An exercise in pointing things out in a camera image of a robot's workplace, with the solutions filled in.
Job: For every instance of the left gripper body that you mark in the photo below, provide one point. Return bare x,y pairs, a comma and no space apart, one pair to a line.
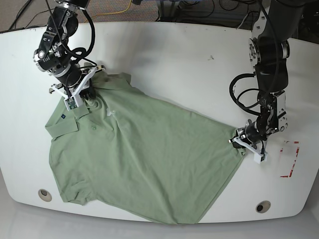
250,137

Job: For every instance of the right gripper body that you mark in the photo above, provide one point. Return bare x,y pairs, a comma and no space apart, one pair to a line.
73,83

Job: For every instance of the green polo t-shirt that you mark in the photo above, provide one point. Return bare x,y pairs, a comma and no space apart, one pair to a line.
140,154

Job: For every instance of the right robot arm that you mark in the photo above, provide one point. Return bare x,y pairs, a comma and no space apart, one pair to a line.
53,55

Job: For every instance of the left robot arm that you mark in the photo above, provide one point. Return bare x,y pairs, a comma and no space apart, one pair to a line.
269,50

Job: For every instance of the red tape rectangle marking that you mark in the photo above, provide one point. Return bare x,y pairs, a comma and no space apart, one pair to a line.
287,158

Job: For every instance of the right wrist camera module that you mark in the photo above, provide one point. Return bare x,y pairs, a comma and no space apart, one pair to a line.
73,102

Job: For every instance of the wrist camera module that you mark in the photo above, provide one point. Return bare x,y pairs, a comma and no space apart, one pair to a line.
260,157
73,102

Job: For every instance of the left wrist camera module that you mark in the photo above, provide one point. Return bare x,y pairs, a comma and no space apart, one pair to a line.
260,157

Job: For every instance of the right table cable grommet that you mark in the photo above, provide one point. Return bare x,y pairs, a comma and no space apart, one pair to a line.
263,207

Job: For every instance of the table cable grommet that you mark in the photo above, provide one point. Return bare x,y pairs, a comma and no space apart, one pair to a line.
263,207
44,195

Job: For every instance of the left table cable grommet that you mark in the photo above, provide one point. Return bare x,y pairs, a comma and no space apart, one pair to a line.
44,195

